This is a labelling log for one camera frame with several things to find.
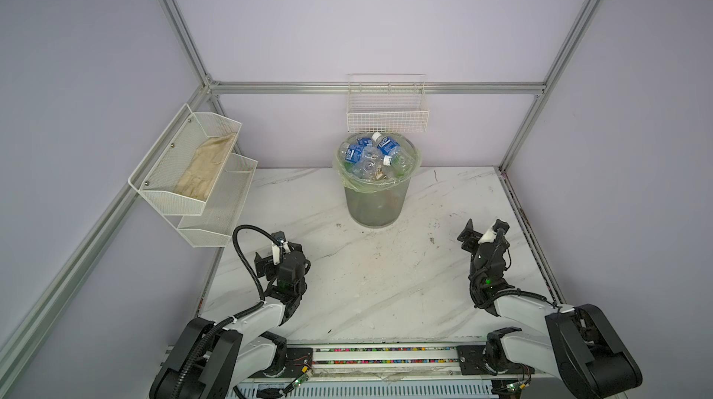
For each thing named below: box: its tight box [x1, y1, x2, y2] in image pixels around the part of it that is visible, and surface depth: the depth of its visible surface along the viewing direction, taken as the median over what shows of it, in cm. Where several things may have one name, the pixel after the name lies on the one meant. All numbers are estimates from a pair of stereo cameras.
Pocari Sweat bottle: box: [371, 131, 412, 174], surface depth 87 cm
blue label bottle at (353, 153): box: [340, 143, 364, 165], surface depth 84 cm
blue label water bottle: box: [356, 137, 374, 153], surface depth 90 cm
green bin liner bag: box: [333, 131, 423, 194], surface depth 85 cm
